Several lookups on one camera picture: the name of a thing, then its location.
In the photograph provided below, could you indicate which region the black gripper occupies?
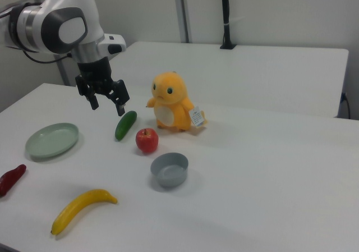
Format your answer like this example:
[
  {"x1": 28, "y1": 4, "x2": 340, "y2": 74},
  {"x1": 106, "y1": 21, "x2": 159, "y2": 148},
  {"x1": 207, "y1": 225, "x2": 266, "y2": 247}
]
[{"x1": 75, "y1": 57, "x2": 131, "y2": 117}]

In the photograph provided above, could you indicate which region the red apple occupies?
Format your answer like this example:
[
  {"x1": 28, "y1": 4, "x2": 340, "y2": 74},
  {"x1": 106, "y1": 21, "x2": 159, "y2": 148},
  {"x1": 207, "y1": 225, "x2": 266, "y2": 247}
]
[{"x1": 136, "y1": 127, "x2": 159, "y2": 154}]

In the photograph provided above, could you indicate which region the grey bowl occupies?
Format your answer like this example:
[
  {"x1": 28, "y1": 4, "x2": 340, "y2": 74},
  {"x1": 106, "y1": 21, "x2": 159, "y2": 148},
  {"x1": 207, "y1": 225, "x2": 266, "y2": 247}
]
[{"x1": 150, "y1": 152, "x2": 189, "y2": 188}]

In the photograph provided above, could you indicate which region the green cucumber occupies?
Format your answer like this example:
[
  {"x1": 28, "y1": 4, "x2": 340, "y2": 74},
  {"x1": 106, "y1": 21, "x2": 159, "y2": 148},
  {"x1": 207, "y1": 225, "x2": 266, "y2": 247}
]
[{"x1": 114, "y1": 110, "x2": 138, "y2": 142}]

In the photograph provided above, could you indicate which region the orange plush dinosaur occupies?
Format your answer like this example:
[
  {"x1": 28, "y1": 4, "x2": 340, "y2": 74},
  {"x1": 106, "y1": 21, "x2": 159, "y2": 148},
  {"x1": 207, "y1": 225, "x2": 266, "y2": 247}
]
[{"x1": 145, "y1": 71, "x2": 209, "y2": 132}]

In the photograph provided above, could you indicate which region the pale green plate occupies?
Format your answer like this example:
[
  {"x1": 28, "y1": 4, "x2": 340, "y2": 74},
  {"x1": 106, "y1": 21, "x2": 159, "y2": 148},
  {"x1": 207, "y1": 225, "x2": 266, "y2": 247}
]
[{"x1": 25, "y1": 122, "x2": 80, "y2": 162}]

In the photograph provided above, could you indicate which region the white paper tag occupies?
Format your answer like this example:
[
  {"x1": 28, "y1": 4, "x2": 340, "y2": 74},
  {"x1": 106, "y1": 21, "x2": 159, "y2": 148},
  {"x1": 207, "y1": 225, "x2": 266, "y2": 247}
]
[{"x1": 188, "y1": 106, "x2": 205, "y2": 128}]

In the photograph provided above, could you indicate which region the yellow banana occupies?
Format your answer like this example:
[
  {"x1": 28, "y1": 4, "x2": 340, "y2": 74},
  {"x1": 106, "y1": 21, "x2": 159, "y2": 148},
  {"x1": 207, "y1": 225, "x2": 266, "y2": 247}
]
[{"x1": 50, "y1": 189, "x2": 118, "y2": 235}]

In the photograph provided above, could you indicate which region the red chili pepper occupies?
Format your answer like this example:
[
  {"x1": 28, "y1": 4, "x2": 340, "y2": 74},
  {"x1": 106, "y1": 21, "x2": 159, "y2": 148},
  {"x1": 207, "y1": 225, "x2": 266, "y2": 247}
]
[{"x1": 0, "y1": 164, "x2": 27, "y2": 196}]

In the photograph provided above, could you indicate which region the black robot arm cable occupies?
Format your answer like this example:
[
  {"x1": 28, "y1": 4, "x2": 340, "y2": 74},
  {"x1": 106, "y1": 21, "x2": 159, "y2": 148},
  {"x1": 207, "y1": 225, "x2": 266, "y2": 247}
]
[{"x1": 0, "y1": 3, "x2": 73, "y2": 65}]

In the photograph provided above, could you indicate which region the black camera stand pole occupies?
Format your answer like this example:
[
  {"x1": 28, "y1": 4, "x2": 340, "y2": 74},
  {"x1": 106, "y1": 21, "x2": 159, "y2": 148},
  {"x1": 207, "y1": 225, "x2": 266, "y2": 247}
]
[{"x1": 219, "y1": 0, "x2": 238, "y2": 50}]

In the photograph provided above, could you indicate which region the black power cable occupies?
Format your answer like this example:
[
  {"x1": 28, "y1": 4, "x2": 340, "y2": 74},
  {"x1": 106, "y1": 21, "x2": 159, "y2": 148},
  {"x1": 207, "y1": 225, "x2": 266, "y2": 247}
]
[{"x1": 340, "y1": 91, "x2": 351, "y2": 120}]

